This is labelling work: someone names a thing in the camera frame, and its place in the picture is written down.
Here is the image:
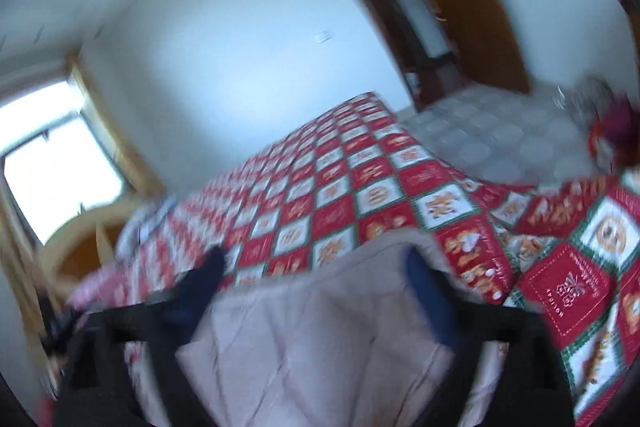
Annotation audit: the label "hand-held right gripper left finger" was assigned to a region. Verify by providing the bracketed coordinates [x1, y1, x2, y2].
[52, 247, 226, 427]

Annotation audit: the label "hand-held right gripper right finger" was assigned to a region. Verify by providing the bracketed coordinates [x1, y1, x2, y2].
[405, 247, 576, 427]

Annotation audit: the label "pale pink quilted jacket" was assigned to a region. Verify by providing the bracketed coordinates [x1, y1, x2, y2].
[127, 229, 496, 427]

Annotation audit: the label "pink clothes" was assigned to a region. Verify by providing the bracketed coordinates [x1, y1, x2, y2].
[65, 267, 131, 308]

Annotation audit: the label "striped pillow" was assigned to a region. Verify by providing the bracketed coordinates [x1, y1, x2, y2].
[117, 202, 176, 253]

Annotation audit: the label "wooden bed headboard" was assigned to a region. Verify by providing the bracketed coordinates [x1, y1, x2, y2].
[37, 199, 151, 303]

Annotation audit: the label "red checkered printed bedspread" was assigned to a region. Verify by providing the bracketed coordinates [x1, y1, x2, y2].
[65, 92, 640, 427]

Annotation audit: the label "yellow curtain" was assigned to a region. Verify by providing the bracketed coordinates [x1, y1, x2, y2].
[65, 52, 166, 202]

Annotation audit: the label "window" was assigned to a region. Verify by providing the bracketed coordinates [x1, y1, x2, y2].
[0, 79, 131, 248]

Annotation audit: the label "dark red cloth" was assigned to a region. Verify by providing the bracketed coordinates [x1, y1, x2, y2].
[587, 99, 640, 168]

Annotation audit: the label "grey cloth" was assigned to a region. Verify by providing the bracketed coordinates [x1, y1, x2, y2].
[555, 77, 621, 122]

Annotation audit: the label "brown wooden door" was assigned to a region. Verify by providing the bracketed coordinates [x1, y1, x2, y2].
[395, 0, 531, 95]

